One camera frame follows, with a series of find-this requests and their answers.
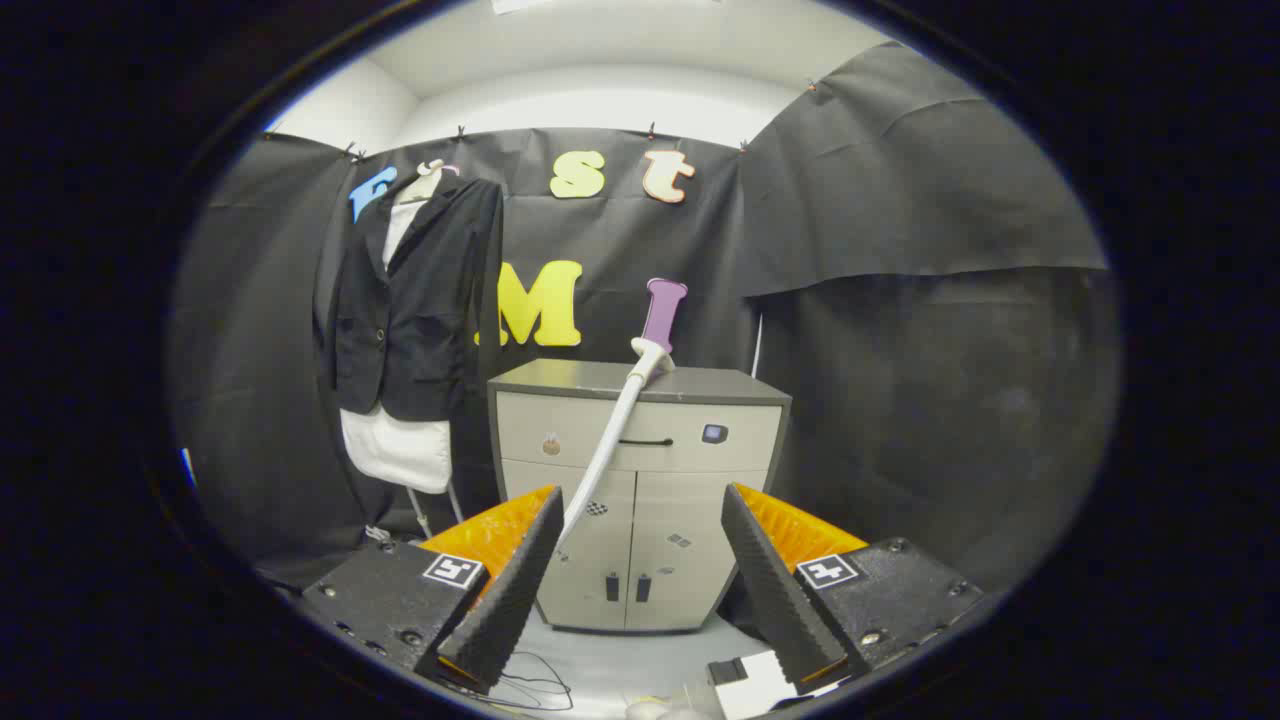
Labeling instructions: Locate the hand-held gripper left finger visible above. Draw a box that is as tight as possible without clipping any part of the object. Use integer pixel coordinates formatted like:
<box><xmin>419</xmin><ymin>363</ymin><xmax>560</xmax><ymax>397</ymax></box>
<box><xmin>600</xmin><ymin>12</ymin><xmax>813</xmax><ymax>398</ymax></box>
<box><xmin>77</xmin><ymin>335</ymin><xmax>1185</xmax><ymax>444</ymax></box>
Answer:
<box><xmin>300</xmin><ymin>485</ymin><xmax>567</xmax><ymax>696</ymax></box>

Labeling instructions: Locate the thin black floor cable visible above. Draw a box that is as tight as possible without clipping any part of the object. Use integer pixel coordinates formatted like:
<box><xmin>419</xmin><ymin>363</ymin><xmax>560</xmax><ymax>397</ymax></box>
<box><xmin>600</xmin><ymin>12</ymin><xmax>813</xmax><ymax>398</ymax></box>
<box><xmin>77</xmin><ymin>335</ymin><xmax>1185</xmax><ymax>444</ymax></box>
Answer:
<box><xmin>440</xmin><ymin>648</ymin><xmax>576</xmax><ymax>713</ymax></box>

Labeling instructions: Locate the white garment steamer head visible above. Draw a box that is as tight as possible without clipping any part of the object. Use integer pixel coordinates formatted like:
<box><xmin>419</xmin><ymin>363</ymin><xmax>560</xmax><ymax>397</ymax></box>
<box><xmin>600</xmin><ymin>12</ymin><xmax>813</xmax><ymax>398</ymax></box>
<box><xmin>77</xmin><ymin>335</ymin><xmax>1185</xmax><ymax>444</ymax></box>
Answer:
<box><xmin>555</xmin><ymin>337</ymin><xmax>677</xmax><ymax>549</ymax></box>

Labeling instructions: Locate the black backdrop cloth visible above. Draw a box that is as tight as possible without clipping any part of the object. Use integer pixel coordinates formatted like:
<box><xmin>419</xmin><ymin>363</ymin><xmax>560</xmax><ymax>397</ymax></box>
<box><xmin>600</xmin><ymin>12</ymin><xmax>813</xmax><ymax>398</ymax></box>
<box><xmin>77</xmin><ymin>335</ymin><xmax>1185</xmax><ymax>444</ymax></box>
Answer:
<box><xmin>165</xmin><ymin>40</ymin><xmax>1121</xmax><ymax>601</ymax></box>

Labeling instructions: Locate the white flat box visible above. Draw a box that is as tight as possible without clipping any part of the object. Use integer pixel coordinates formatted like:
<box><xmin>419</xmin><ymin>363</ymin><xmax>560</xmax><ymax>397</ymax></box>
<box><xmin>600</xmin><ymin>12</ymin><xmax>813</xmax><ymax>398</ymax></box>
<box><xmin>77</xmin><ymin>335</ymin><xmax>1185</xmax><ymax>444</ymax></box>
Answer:
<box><xmin>715</xmin><ymin>650</ymin><xmax>803</xmax><ymax>719</ymax></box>

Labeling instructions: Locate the grey cabinet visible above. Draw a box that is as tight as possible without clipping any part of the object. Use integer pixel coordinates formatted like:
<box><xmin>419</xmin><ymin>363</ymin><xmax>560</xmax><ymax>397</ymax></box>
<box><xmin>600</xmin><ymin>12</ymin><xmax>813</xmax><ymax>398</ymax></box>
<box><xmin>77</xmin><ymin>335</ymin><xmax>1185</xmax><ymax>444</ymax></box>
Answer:
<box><xmin>487</xmin><ymin>358</ymin><xmax>793</xmax><ymax>634</ymax></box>

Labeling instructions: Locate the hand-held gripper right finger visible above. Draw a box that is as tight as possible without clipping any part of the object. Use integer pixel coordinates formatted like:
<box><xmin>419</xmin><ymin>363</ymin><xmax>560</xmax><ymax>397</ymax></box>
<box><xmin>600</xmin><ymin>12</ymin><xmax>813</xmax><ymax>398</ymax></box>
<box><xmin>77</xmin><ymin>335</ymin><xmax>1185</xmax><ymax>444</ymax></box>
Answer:
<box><xmin>720</xmin><ymin>483</ymin><xmax>987</xmax><ymax>697</ymax></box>

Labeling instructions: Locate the black suit jacket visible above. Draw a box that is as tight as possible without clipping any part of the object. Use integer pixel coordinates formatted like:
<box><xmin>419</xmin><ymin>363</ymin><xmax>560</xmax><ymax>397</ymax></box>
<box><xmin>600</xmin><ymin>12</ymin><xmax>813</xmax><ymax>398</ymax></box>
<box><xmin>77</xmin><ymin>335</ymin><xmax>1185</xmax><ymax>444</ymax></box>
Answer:
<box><xmin>318</xmin><ymin>172</ymin><xmax>506</xmax><ymax>423</ymax></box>

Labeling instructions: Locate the white shirt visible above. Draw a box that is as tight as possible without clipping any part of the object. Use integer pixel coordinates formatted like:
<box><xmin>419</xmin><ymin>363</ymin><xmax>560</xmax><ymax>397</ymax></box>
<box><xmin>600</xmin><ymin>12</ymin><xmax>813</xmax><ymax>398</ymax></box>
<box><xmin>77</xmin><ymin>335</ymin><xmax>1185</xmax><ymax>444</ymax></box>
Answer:
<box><xmin>340</xmin><ymin>195</ymin><xmax>453</xmax><ymax>494</ymax></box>

